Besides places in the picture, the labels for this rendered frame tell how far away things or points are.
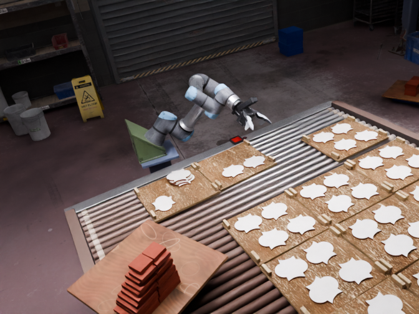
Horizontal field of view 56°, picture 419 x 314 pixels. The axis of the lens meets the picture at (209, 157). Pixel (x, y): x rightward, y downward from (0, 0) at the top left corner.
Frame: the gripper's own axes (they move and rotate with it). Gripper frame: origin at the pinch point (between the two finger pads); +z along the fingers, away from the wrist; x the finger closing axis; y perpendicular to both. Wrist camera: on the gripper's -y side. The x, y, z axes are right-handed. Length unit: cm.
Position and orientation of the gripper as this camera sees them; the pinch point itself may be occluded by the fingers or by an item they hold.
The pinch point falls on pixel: (263, 125)
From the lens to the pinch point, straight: 206.1
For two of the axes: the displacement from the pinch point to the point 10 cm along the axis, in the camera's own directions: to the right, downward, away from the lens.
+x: -7.1, 2.6, -6.5
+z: 6.2, 6.7, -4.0
